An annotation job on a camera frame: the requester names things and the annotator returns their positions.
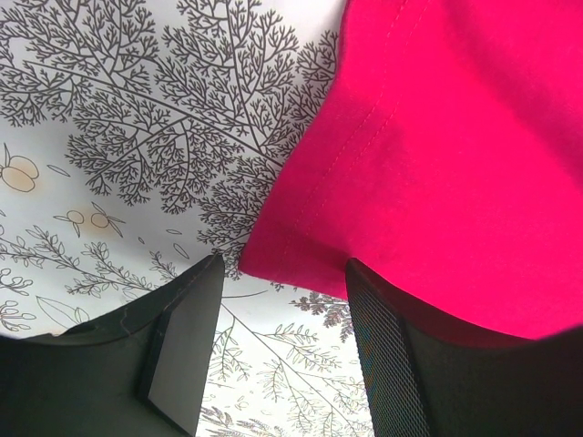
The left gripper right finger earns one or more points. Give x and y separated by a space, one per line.
428 373

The floral patterned table mat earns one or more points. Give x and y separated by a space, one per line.
138 137

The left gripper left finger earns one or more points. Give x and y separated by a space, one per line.
139 370

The red t shirt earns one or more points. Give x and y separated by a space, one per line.
447 157

